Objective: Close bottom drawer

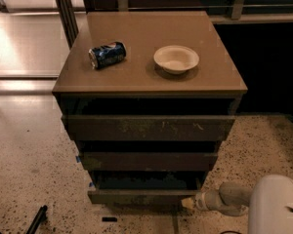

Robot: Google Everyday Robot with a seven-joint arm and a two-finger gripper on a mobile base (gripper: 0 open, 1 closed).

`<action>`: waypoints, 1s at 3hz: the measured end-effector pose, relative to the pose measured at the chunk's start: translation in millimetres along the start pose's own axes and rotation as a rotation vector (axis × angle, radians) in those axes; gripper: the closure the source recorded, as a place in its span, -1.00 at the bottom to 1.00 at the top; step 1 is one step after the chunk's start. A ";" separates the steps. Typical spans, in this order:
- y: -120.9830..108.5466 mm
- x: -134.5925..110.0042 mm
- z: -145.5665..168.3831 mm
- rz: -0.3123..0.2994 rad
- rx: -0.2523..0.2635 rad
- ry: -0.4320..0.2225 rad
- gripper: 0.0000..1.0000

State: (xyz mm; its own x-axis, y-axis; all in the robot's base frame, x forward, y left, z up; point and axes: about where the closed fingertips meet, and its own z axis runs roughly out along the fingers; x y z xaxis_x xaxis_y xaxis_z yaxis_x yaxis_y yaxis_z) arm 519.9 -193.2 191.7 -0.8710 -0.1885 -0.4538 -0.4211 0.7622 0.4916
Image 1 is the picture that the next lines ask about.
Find drawer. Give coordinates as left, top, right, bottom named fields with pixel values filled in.
left=88, top=177, right=201, bottom=206
left=79, top=152, right=218, bottom=172
left=62, top=115, right=234, bottom=141

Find white paper bowl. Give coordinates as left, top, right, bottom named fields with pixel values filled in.
left=153, top=45, right=199, bottom=74

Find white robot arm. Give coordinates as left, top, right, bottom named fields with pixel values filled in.
left=182, top=175, right=293, bottom=234

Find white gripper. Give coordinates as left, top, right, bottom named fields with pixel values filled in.
left=182, top=190, right=225, bottom=212

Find black rod on floor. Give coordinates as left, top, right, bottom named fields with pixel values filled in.
left=25, top=205, right=48, bottom=234

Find metal railing frame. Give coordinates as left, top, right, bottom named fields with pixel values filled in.
left=55, top=0, right=293, bottom=43

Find brown drawer cabinet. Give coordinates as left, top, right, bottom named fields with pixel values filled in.
left=52, top=11, right=248, bottom=187

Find black tape on floor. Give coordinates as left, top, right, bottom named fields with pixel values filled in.
left=102, top=216, right=117, bottom=222

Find blue soda can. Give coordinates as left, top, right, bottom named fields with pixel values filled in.
left=88, top=42, right=127, bottom=69

